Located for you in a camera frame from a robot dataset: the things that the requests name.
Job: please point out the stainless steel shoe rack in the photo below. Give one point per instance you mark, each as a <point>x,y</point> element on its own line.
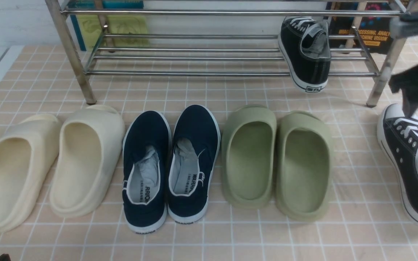
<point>106,49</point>

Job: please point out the cream slipper far left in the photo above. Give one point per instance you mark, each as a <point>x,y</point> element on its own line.
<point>27,152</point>

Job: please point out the olive green slipper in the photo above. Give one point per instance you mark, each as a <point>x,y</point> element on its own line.
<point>304,166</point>
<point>248,141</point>

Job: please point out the navy canvas shoe left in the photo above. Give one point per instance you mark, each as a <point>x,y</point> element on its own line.
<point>145,155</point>

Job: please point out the navy canvas shoe right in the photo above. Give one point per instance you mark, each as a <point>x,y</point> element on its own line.
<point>195,147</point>

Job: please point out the cream slipper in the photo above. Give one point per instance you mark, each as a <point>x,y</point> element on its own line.
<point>90,146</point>
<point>27,152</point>

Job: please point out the olive green slipper left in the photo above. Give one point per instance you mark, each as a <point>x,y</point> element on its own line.
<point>248,141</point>

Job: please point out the yellow green teal book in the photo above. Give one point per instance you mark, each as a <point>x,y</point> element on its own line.
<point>87,27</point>

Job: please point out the black machine vision book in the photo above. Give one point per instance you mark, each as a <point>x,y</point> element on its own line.
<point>373,30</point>

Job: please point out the dark object bottom left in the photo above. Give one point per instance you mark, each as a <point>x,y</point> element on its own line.
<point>5,257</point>

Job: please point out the navy canvas shoe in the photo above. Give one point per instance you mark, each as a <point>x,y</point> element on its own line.
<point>195,147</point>
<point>145,155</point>

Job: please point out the olive green slipper right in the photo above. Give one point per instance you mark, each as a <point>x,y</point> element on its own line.
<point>304,166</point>

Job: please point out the black lace sneaker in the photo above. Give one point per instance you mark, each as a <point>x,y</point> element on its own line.
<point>398,137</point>
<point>304,44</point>

